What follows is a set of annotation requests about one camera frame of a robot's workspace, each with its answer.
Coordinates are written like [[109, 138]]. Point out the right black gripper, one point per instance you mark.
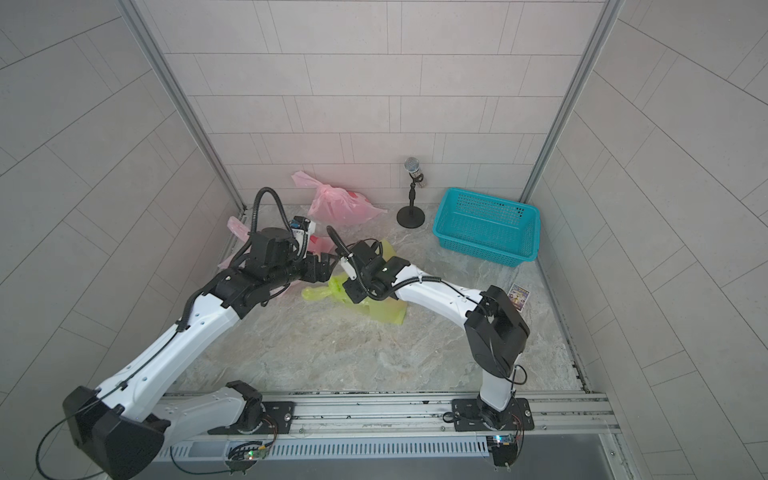
[[356, 293]]

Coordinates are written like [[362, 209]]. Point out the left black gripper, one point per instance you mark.
[[315, 275]]

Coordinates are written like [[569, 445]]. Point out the yellow-green plastic bag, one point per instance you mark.
[[388, 311]]

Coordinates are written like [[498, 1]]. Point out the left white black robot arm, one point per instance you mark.
[[116, 425]]

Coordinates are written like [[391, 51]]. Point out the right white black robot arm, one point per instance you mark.
[[496, 332]]

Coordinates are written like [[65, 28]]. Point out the pink strawberry print plastic bag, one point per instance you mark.
[[240, 237]]

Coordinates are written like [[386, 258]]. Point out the plain pink plastic bag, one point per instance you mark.
[[336, 206]]

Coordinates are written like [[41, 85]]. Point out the microphone on black stand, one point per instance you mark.
[[412, 216]]

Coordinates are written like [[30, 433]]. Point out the teal plastic basket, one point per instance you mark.
[[487, 227]]

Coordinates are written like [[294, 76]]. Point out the small printed card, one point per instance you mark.
[[518, 296]]

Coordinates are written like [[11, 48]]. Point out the left circuit board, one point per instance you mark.
[[242, 457]]

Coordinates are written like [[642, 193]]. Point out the circuit board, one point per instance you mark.
[[504, 450], [242, 457]]

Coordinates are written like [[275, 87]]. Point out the right circuit board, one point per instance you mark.
[[504, 450]]

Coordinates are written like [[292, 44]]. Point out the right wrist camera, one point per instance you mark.
[[348, 268]]

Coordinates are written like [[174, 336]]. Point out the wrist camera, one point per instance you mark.
[[304, 224], [348, 268]]

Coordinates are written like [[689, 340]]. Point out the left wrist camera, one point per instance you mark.
[[304, 224]]

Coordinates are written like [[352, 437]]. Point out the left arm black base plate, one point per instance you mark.
[[282, 415]]

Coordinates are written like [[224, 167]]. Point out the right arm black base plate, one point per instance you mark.
[[473, 415]]

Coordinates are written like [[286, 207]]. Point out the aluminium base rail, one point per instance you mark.
[[368, 415]]

